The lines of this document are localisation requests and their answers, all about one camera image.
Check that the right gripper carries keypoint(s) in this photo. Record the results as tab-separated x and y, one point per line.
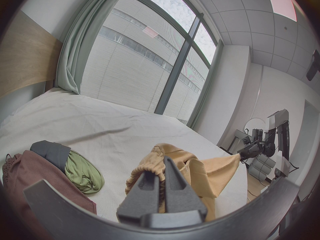
251	150

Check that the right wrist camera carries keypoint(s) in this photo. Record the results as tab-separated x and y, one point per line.
247	139

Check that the yellow shorts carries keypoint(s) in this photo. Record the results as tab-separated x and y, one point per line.
197	174

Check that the green garment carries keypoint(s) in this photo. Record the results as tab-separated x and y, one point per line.
82	171

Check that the square ceiling light panel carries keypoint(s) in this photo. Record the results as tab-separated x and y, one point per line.
281	2

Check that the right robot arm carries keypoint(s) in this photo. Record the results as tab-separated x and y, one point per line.
282	139

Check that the brown shorts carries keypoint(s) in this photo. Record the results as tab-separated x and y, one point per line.
50	176

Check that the window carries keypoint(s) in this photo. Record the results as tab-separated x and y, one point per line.
140	66

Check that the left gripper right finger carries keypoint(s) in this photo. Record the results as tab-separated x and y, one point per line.
178	194

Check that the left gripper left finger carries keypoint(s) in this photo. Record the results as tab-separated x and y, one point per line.
142	196

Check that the pale green curtain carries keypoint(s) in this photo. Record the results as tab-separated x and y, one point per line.
75	59

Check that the bed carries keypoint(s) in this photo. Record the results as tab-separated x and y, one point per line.
100	119

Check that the black garment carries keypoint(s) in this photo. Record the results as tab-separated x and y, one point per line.
52	152

